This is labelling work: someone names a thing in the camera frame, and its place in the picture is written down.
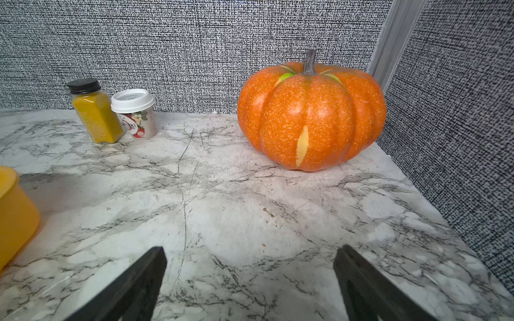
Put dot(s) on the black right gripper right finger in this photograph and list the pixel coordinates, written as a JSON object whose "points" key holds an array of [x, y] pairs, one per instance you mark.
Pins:
{"points": [[368, 295]]}

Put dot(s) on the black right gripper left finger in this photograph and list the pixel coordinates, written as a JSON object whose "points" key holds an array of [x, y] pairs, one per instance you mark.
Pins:
{"points": [[131, 296]]}

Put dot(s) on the yellow spice jar black lid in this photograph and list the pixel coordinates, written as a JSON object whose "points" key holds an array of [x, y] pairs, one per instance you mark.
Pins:
{"points": [[93, 106]]}

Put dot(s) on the orange decorative pumpkin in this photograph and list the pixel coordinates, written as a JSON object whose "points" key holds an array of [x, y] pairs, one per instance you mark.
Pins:
{"points": [[309, 117]]}

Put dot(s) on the yellow plastic storage box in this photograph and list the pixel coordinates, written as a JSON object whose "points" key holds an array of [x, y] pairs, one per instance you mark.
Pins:
{"points": [[20, 217]]}

